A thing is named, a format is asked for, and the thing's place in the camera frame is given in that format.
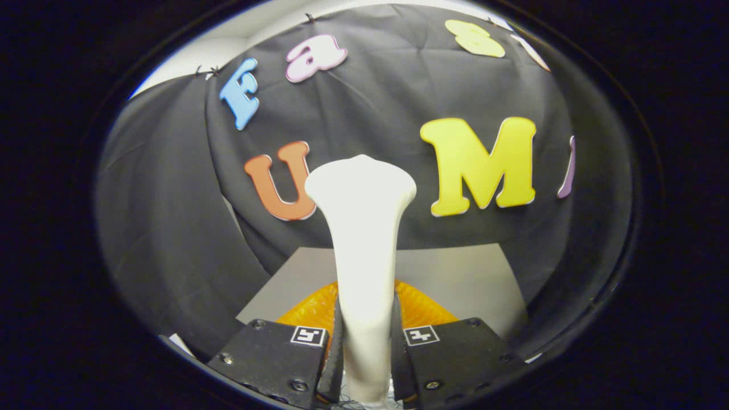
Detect row of black cloth clips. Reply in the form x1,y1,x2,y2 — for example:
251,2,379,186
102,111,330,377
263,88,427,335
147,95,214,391
194,13,497,77

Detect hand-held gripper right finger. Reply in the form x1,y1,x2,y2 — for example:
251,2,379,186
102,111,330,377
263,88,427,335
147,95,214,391
390,279,527,408

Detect white garment steamer head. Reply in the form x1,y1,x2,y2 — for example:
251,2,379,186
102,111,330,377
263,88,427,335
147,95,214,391
305,155,417,405

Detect black backdrop cloth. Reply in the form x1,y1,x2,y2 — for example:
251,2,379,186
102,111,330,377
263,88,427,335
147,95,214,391
96,5,636,360

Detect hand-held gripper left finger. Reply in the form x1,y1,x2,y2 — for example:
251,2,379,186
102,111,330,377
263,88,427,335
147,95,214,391
206,280,346,409

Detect grey cabinet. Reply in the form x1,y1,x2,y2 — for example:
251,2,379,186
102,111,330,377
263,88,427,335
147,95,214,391
235,243,530,342

